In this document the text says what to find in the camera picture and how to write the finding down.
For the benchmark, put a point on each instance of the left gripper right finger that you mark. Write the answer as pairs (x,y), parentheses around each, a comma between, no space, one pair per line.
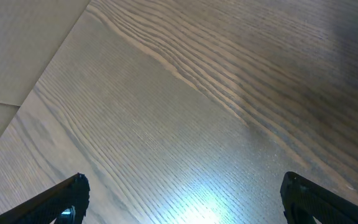
(306,202)

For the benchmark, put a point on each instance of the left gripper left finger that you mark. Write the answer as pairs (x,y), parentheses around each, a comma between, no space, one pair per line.
(65,202)

